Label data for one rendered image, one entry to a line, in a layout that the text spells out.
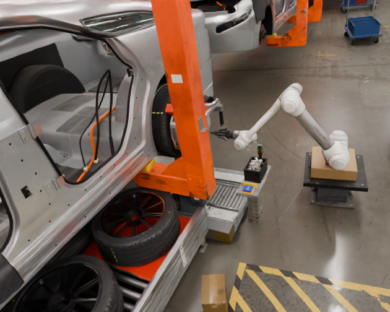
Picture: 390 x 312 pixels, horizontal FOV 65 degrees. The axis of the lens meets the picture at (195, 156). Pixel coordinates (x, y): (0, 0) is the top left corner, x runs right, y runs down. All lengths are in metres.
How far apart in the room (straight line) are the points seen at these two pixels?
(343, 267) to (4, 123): 2.36
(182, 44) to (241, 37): 3.23
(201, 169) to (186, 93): 0.57
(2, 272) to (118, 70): 3.05
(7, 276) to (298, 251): 1.98
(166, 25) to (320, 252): 2.00
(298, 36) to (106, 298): 5.13
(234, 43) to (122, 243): 3.63
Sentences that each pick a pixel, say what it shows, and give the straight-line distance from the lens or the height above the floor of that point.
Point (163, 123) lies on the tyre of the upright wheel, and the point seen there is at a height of 0.98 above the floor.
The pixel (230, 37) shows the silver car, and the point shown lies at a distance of 4.98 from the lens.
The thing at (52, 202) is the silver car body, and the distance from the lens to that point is 1.92.
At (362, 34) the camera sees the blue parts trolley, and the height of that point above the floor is 0.22.
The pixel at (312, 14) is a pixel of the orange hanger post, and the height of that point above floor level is 0.68.
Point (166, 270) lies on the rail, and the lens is 2.18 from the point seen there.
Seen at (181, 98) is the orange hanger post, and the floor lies 1.34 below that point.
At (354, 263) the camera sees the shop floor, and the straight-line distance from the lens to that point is 2.70.
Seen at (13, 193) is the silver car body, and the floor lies 1.23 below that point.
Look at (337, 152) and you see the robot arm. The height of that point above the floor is 0.64.
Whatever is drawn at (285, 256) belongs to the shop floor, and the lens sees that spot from 2.65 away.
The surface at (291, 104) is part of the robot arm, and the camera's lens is 2.40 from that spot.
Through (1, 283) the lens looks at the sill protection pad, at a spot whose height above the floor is 0.89.
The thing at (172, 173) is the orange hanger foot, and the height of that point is 0.71.
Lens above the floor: 2.05
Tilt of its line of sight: 32 degrees down
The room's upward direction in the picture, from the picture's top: 10 degrees counter-clockwise
